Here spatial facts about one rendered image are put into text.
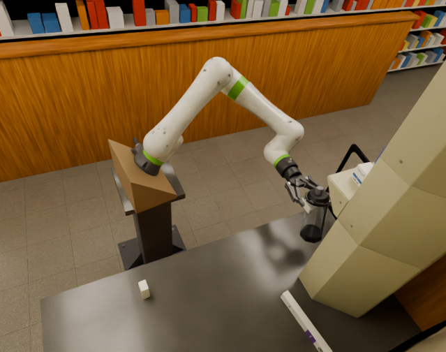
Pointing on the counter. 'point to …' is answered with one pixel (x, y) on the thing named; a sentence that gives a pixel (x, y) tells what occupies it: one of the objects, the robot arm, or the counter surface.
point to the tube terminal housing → (380, 242)
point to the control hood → (341, 190)
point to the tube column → (430, 136)
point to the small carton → (361, 172)
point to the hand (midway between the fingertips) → (315, 204)
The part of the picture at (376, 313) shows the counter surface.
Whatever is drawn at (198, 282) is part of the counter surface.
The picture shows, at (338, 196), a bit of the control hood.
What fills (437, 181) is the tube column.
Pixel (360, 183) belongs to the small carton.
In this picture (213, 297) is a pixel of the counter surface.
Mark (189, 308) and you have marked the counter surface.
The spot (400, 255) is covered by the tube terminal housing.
